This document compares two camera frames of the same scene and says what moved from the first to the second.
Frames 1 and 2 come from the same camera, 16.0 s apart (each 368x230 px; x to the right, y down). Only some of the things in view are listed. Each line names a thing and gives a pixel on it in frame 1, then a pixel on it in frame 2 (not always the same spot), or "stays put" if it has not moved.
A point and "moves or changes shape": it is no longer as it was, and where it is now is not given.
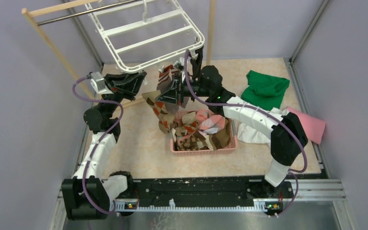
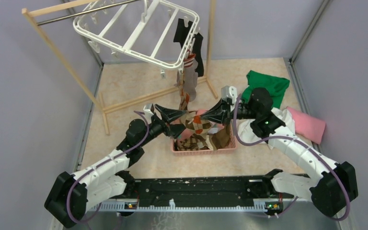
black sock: x=196 y=64 to x=181 y=31
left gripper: x=125 y=85 to x=175 y=129
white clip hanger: x=140 y=34 moves or changes shape
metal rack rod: x=86 y=12 stays put
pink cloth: x=314 y=128 stays put
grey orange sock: x=166 y=78 moves or changes shape
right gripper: x=172 y=95 to x=221 y=112
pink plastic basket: x=232 y=146 stays put
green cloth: x=265 y=90 stays put
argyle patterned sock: x=166 y=120 moves or changes shape
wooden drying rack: x=28 y=12 stays put
